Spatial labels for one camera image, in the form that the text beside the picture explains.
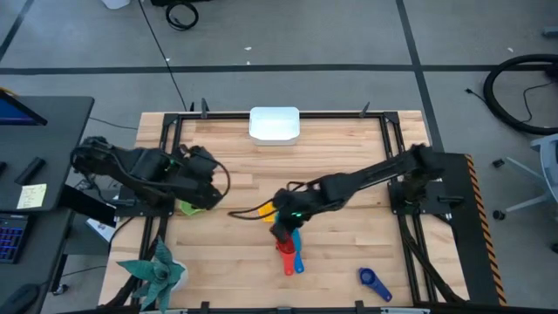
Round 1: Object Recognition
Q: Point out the backlit keyboard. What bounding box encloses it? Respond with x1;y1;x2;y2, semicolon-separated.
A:
0;213;28;265

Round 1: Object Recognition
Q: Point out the thick black hose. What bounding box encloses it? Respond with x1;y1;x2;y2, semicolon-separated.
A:
482;53;558;136

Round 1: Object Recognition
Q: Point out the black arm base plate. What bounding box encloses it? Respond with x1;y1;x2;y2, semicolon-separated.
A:
113;182;178;218
387;181;466;215

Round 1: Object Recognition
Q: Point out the laptop screen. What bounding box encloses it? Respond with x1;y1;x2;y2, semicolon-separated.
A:
0;89;48;127

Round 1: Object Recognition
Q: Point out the grey office chair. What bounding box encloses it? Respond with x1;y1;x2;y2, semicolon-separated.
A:
492;133;558;222

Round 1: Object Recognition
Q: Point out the black cable with plug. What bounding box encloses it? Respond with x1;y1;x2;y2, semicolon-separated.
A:
464;87;489;106

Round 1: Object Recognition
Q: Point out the white plant pot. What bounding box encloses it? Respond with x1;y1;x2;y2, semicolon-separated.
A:
173;260;190;291

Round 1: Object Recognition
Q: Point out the black platform hazard stripe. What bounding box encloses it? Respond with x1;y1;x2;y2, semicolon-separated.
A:
431;151;509;306

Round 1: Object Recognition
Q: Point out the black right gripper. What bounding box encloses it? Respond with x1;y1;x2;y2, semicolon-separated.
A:
269;187;322;243

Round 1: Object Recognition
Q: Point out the black bar on desk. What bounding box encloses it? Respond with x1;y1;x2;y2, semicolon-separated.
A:
13;156;47;187

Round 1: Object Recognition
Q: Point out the teal artificial plant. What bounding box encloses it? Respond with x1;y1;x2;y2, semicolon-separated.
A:
115;235;187;313

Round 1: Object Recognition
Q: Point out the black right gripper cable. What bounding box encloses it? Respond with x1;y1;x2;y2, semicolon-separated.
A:
228;198;280;221

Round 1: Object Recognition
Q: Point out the yellow sticky note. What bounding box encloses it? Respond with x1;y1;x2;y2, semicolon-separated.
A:
16;183;48;210

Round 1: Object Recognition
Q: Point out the black computer mouse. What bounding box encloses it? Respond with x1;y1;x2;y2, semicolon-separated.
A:
0;283;41;314

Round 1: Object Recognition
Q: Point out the thin black floor cable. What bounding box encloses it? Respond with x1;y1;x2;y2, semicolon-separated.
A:
88;116;139;131

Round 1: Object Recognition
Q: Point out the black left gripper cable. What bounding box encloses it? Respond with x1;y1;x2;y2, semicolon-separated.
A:
211;159;232;198

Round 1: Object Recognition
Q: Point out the black flat panel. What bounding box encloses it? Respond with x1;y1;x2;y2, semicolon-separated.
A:
58;183;118;228

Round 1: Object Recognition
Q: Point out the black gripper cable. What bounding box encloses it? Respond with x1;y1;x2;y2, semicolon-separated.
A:
211;159;232;198
228;198;280;221

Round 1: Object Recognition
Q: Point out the green measuring cup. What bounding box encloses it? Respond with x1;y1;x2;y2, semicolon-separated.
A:
180;200;207;217

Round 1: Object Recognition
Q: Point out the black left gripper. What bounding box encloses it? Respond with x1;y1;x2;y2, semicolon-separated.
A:
174;144;224;211

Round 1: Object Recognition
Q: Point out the red measuring cup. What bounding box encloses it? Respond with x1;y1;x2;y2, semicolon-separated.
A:
276;237;298;277

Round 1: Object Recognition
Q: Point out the white paper booklet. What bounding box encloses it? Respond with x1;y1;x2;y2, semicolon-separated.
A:
85;216;117;244

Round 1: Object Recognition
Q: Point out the black metal table frame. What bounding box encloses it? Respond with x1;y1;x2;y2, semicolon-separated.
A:
102;111;467;314

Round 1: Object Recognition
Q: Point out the yellow measuring cup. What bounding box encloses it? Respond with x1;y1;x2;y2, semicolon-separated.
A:
256;200;279;224

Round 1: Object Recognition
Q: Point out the white plastic basket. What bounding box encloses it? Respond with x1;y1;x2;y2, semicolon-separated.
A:
248;106;302;147

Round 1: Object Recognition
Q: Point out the coiled black cable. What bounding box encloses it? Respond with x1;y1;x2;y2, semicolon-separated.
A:
164;1;201;32

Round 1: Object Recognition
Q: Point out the long black floor cable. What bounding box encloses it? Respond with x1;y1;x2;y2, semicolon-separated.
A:
137;0;189;113

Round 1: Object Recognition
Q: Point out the dark blue measuring cup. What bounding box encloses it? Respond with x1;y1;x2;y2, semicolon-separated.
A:
357;267;393;304

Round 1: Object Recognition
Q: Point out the black desk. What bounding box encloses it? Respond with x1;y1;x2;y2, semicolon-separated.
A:
0;95;95;215
0;208;75;314

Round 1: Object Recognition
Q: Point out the black lower desk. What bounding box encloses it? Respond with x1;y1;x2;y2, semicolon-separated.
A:
0;208;75;314

